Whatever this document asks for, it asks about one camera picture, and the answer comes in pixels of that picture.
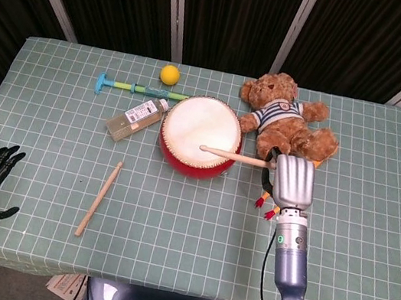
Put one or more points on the robot right five-finger hand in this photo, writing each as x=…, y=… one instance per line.
x=294, y=182

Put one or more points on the wooden drumstick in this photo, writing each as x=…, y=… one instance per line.
x=99, y=198
x=238, y=157

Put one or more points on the orange rubber chicken toy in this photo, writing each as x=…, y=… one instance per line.
x=273, y=211

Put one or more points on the brown teddy bear striped shirt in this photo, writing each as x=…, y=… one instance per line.
x=286, y=128

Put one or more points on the red drum white skin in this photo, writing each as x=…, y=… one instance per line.
x=197, y=126

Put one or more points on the cardboard box with print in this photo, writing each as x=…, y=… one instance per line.
x=64, y=285

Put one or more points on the green checkered tablecloth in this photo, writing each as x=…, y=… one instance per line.
x=169, y=238

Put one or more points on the yellow ball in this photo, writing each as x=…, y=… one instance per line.
x=169, y=74

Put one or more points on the clear plastic bottle white label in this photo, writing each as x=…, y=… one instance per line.
x=132, y=118

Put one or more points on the blue green toy water pump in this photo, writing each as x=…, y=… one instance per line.
x=118, y=85

